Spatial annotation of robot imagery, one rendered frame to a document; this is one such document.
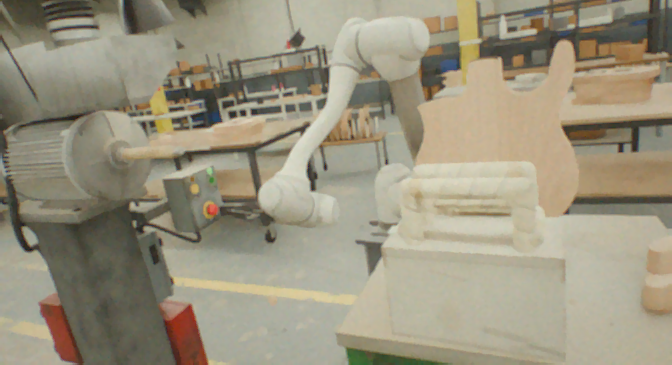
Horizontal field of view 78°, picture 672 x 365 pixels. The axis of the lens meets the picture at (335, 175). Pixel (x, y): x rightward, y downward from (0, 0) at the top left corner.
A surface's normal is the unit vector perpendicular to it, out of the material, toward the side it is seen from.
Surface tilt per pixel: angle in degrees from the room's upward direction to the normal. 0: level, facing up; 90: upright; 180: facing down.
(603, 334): 0
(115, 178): 97
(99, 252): 90
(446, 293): 90
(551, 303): 90
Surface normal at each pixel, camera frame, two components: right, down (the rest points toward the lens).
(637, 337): -0.15, -0.95
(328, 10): -0.40, 0.30
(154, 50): 0.91, -0.03
